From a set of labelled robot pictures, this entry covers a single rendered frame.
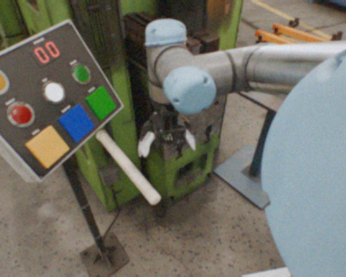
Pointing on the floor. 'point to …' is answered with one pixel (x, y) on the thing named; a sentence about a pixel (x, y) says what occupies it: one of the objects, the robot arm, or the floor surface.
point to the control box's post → (83, 203)
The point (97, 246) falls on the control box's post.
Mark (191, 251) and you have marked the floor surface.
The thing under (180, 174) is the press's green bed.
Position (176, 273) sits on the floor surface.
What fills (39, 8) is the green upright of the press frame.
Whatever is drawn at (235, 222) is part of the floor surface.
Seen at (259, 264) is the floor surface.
